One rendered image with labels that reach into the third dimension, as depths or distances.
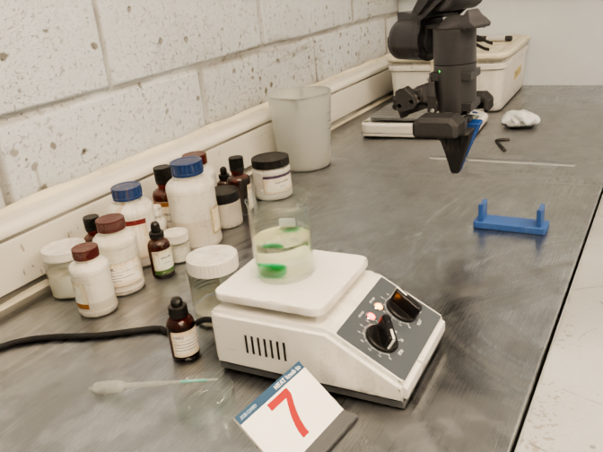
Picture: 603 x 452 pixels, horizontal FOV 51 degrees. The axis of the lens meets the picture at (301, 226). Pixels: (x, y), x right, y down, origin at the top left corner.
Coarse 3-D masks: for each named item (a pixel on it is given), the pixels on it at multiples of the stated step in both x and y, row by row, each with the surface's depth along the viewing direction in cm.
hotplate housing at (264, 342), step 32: (352, 288) 64; (224, 320) 62; (256, 320) 60; (288, 320) 59; (320, 320) 58; (224, 352) 63; (256, 352) 61; (288, 352) 60; (320, 352) 58; (352, 352) 56; (320, 384) 60; (352, 384) 57; (384, 384) 56; (416, 384) 59
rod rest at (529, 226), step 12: (480, 204) 91; (540, 204) 89; (480, 216) 92; (492, 216) 93; (504, 216) 93; (540, 216) 88; (480, 228) 92; (492, 228) 91; (504, 228) 90; (516, 228) 89; (528, 228) 89; (540, 228) 88
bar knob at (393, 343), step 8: (384, 320) 58; (368, 328) 59; (376, 328) 59; (384, 328) 58; (392, 328) 58; (368, 336) 58; (376, 336) 58; (384, 336) 57; (392, 336) 57; (376, 344) 57; (384, 344) 57; (392, 344) 57
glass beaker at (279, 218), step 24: (264, 192) 64; (288, 192) 64; (264, 216) 59; (288, 216) 59; (264, 240) 60; (288, 240) 60; (312, 240) 64; (264, 264) 62; (288, 264) 61; (312, 264) 63
